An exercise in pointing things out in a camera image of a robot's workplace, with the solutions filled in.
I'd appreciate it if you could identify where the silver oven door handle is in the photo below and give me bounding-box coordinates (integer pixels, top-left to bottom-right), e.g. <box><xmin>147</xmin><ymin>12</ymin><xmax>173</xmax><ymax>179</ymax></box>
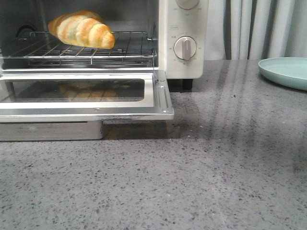
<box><xmin>0</xmin><ymin>121</ymin><xmax>103</xmax><ymax>141</ymax></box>

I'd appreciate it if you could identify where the black oven foot right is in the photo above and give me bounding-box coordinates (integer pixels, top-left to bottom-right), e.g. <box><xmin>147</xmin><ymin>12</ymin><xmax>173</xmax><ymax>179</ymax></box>
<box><xmin>182</xmin><ymin>79</ymin><xmax>193</xmax><ymax>90</ymax></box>

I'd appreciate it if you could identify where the light green plate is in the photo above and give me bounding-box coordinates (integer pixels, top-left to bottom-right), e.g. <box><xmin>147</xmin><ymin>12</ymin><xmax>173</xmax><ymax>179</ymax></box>
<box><xmin>258</xmin><ymin>57</ymin><xmax>307</xmax><ymax>91</ymax></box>

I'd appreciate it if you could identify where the grey white curtain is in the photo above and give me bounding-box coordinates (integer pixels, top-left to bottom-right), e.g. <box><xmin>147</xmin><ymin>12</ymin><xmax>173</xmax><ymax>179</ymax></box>
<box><xmin>205</xmin><ymin>0</ymin><xmax>307</xmax><ymax>60</ymax></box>

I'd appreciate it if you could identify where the upper beige oven knob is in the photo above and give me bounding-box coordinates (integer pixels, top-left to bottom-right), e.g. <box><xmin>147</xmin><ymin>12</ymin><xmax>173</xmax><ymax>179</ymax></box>
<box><xmin>176</xmin><ymin>0</ymin><xmax>199</xmax><ymax>10</ymax></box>

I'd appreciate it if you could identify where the glass oven door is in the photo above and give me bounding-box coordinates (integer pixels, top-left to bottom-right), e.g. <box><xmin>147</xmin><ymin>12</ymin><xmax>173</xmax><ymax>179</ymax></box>
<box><xmin>0</xmin><ymin>69</ymin><xmax>174</xmax><ymax>123</ymax></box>

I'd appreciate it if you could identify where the lower beige timer knob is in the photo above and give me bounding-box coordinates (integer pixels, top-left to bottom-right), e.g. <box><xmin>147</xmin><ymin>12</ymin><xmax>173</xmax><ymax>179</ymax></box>
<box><xmin>174</xmin><ymin>36</ymin><xmax>197</xmax><ymax>61</ymax></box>

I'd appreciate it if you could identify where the metal wire oven rack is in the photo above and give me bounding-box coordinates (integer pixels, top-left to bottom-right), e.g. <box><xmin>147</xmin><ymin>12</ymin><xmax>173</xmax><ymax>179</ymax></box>
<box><xmin>0</xmin><ymin>31</ymin><xmax>158</xmax><ymax>69</ymax></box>

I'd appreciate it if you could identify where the white Toshiba toaster oven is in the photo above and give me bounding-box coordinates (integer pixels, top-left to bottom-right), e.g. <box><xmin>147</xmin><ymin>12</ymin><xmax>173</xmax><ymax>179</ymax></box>
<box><xmin>0</xmin><ymin>0</ymin><xmax>209</xmax><ymax>80</ymax></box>

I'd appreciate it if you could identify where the golden striped bread roll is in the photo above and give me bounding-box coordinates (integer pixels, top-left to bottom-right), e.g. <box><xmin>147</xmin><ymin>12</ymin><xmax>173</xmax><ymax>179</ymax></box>
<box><xmin>47</xmin><ymin>11</ymin><xmax>115</xmax><ymax>49</ymax></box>

